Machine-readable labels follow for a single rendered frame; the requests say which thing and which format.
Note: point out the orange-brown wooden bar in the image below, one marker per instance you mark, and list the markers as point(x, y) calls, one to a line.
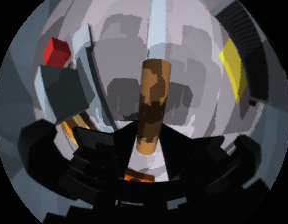
point(67, 127)

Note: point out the long tan wooden bar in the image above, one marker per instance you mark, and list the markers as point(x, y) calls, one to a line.
point(82, 121)

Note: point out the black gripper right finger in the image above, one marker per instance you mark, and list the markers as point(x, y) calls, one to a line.
point(179, 150)

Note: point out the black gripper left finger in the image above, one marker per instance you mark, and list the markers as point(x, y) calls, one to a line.
point(118, 144)

